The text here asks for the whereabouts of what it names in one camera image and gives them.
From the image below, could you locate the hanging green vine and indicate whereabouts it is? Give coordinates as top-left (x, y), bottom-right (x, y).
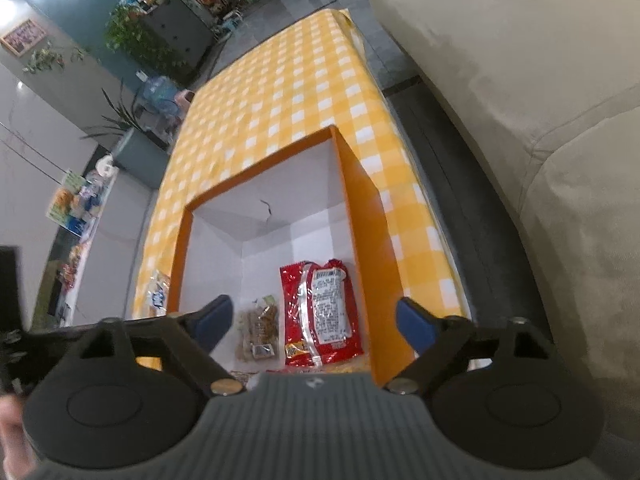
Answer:
top-left (22, 45), bottom-right (93, 76)

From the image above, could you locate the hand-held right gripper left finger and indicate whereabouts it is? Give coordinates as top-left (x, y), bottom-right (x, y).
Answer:
top-left (75, 295), bottom-right (246, 397)

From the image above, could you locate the orange cardboard box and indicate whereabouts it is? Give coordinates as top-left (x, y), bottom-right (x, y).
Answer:
top-left (167, 126), bottom-right (473, 386)

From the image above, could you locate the framed wall picture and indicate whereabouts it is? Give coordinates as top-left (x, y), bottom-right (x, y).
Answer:
top-left (0, 19), bottom-right (49, 57)

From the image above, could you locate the spiky potted plant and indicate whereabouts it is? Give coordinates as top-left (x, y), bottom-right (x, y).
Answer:
top-left (82, 80), bottom-right (151, 142)

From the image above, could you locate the white bread packet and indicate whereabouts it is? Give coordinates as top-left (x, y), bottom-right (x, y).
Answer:
top-left (147, 269), bottom-right (172, 318)

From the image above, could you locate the printed bear poster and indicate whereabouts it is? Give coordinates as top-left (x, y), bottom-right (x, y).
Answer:
top-left (46, 170), bottom-right (108, 235)

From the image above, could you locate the row of colourful packets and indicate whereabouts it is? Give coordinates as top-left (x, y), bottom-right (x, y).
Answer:
top-left (56, 244), bottom-right (90, 288)

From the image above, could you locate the small clear snack packet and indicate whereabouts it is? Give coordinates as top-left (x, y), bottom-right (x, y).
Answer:
top-left (234, 294), bottom-right (280, 363)

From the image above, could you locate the beige sofa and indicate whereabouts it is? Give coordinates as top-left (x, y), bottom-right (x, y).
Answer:
top-left (367, 0), bottom-right (640, 480)

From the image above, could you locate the person's left hand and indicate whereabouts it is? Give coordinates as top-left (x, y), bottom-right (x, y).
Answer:
top-left (0, 396), bottom-right (26, 461)

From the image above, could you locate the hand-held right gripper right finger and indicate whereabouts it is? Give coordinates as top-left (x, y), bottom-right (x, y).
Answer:
top-left (384, 297), bottom-right (556, 395)

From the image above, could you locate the yellow checked tablecloth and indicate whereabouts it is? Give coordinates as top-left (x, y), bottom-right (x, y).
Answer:
top-left (132, 9), bottom-right (473, 371)

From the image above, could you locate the red snack packet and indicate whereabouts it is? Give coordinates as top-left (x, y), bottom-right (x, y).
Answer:
top-left (279, 259), bottom-right (365, 367)

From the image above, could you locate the bushy green plant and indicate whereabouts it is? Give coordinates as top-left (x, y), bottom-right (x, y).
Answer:
top-left (105, 2), bottom-right (187, 82)

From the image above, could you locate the blue water bottle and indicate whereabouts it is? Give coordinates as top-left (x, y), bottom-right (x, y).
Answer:
top-left (137, 76), bottom-right (176, 116)

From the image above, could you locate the dark grey cabinet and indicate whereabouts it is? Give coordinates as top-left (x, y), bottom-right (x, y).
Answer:
top-left (142, 0), bottom-right (216, 86)

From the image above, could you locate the white low cabinet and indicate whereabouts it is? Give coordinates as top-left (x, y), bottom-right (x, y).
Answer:
top-left (30, 165), bottom-right (151, 331)

